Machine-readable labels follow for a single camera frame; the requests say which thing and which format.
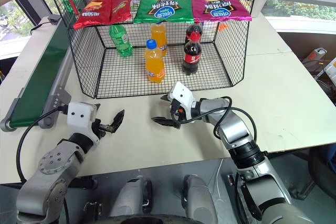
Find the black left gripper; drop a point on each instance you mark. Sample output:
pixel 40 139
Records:
pixel 99 129

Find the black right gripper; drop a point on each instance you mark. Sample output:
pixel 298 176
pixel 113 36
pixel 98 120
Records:
pixel 176 112

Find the dark rounded robot base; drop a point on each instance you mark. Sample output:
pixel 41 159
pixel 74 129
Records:
pixel 144 221

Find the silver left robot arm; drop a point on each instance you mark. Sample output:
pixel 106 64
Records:
pixel 52 166

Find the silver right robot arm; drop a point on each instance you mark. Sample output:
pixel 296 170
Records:
pixel 236 129

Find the green conveyor belt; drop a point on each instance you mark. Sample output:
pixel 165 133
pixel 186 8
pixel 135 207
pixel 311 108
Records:
pixel 39 77

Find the orange soda bottle blue cap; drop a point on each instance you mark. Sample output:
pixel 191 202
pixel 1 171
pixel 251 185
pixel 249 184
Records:
pixel 155 64

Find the cola bottle red cap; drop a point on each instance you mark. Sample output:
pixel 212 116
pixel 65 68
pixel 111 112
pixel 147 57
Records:
pixel 192 56

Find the green soda bottle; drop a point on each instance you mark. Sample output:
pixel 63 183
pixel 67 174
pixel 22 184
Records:
pixel 121 41

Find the silver left robot leg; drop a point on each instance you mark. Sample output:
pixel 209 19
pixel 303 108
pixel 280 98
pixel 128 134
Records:
pixel 128 197

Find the silver robot leg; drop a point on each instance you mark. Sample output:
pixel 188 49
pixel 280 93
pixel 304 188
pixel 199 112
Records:
pixel 199 200
pixel 128 197

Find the cola bottle black cap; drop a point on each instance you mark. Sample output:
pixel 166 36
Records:
pixel 193 28

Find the silver right robot leg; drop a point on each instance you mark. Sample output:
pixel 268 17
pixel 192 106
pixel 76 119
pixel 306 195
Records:
pixel 199 200

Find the small orange object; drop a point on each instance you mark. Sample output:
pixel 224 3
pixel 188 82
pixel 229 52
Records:
pixel 223 27

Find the green chip bag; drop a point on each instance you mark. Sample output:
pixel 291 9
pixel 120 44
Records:
pixel 162 3

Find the red chip bag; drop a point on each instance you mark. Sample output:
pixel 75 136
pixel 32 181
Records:
pixel 92 9
pixel 123 2

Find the grey power adapter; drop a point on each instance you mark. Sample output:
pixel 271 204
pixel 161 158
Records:
pixel 54 20

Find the magenta chip bag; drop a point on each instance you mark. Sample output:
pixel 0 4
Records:
pixel 218 5

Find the grey and orange tool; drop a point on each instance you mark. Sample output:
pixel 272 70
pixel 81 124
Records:
pixel 315 54

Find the black chair base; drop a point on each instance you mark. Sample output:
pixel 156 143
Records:
pixel 321 166

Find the yellow box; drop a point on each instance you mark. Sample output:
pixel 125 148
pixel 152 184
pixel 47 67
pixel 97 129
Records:
pixel 331 70

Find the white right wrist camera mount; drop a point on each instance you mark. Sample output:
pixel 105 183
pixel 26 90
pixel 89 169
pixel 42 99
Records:
pixel 181 95

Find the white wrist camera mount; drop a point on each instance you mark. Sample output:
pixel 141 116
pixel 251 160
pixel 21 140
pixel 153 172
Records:
pixel 181 95
pixel 78 115

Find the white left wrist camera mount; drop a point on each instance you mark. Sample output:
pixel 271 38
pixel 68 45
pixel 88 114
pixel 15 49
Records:
pixel 78 115

